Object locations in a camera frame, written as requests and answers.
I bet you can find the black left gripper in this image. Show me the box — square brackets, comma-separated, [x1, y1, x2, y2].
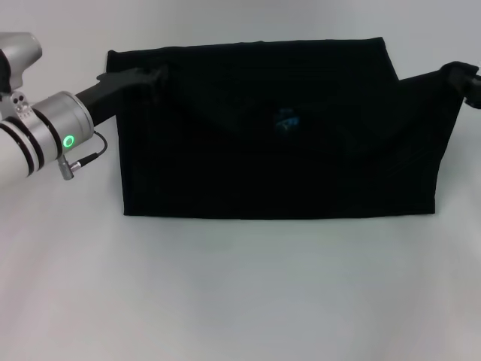
[73, 63, 171, 128]

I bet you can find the black shirt with FREE print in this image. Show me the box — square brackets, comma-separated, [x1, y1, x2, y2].
[104, 36, 481, 220]

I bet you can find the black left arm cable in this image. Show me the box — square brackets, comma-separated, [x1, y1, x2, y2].
[56, 130, 108, 181]

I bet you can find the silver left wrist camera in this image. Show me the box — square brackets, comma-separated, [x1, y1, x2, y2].
[0, 32, 44, 114]

